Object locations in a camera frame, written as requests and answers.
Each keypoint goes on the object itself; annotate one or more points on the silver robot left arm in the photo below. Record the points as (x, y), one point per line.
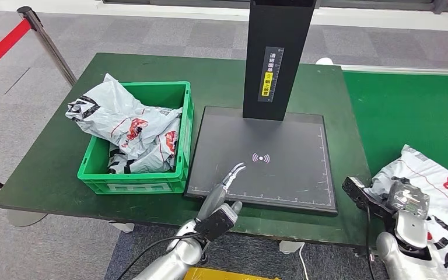
(173, 259)

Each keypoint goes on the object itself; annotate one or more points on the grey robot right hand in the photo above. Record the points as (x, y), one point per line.
(407, 199)

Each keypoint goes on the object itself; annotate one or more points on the white crate label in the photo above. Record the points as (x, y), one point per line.
(139, 187)

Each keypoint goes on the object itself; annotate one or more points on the silver stanchion post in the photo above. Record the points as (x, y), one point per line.
(51, 49)

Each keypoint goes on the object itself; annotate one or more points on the aluminium conveyor frame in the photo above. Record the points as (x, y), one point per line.
(363, 253)

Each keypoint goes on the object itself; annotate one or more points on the ruler label with yellow patch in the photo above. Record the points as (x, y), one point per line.
(270, 74)

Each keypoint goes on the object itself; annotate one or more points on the black scanner base plate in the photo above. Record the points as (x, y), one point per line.
(286, 185)

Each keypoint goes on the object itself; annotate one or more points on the grey poly mailer parcel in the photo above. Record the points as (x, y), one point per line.
(444, 174)
(108, 104)
(150, 162)

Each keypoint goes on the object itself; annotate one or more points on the green conveyor belt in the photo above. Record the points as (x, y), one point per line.
(409, 116)

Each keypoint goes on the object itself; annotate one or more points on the silver conveyor edge rail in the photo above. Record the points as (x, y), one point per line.
(401, 69)

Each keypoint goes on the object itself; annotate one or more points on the grey round floor plate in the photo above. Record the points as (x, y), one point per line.
(25, 219)

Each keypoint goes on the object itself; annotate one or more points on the black scanner column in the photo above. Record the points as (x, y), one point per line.
(297, 38)

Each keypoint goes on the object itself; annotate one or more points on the white conveyor roller end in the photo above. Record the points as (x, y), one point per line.
(324, 61)

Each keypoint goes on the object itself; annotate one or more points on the green plastic crate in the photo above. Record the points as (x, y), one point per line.
(158, 94)

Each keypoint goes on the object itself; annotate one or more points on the white table foot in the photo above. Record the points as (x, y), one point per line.
(290, 247)
(122, 227)

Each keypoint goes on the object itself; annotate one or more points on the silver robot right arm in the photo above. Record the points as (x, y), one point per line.
(409, 251)

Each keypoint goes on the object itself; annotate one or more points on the red barrier belt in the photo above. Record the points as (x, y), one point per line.
(1, 50)

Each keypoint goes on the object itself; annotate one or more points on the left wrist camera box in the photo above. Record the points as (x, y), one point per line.
(220, 223)

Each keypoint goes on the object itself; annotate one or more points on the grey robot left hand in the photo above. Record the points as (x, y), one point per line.
(214, 199)

